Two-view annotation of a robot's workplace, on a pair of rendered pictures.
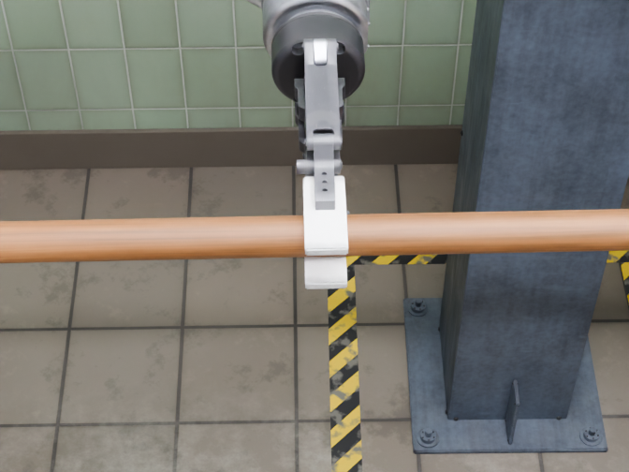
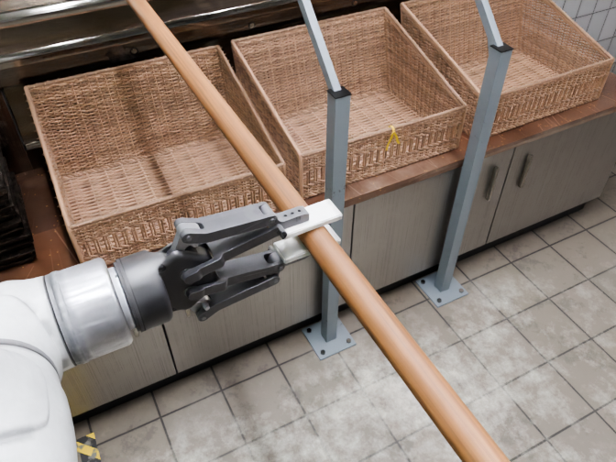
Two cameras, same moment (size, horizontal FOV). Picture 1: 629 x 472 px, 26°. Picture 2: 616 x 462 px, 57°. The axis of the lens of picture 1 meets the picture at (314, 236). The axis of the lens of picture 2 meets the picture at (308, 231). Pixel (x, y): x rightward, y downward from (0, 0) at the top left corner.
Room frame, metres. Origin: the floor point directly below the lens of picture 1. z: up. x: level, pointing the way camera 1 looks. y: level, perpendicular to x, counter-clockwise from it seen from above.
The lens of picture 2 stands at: (0.84, 0.39, 1.63)
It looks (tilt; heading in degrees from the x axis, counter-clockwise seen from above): 44 degrees down; 244
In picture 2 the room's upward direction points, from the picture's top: straight up
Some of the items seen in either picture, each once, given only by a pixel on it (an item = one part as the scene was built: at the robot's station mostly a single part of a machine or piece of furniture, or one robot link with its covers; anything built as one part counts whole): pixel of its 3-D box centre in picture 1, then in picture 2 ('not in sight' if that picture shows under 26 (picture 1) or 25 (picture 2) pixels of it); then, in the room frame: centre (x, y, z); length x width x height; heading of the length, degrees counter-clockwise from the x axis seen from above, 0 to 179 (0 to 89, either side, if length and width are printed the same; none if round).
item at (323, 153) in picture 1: (324, 169); (284, 214); (0.67, -0.01, 1.23); 0.05 x 0.01 x 0.03; 2
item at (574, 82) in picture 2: not in sight; (501, 51); (-0.56, -0.94, 0.72); 0.56 x 0.49 x 0.28; 2
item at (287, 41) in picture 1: (318, 81); (169, 281); (0.80, 0.00, 1.20); 0.09 x 0.07 x 0.08; 1
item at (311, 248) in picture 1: (325, 214); (307, 218); (0.64, -0.01, 1.21); 0.07 x 0.03 x 0.01; 2
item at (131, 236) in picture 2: not in sight; (158, 148); (0.64, -0.92, 0.72); 0.56 x 0.49 x 0.28; 0
